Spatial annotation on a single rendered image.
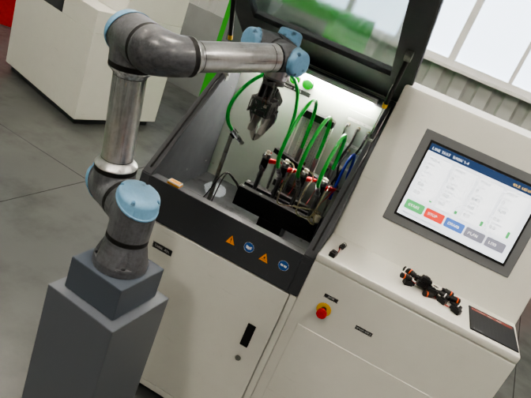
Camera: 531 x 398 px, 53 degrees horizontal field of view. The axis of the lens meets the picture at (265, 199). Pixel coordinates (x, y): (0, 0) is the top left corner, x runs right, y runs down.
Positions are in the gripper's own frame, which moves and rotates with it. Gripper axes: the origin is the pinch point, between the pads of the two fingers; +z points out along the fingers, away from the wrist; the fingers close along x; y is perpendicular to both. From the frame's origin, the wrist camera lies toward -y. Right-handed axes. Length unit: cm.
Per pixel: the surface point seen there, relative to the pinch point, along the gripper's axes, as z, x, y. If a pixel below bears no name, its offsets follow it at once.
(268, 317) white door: 59, 28, 0
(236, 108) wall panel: 9, -28, -54
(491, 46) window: -54, 68, -410
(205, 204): 30.5, -8.1, 0.2
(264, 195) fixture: 27.1, 4.9, -23.2
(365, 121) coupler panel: -9, 25, -53
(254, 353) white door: 76, 29, 0
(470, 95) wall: -5, 73, -410
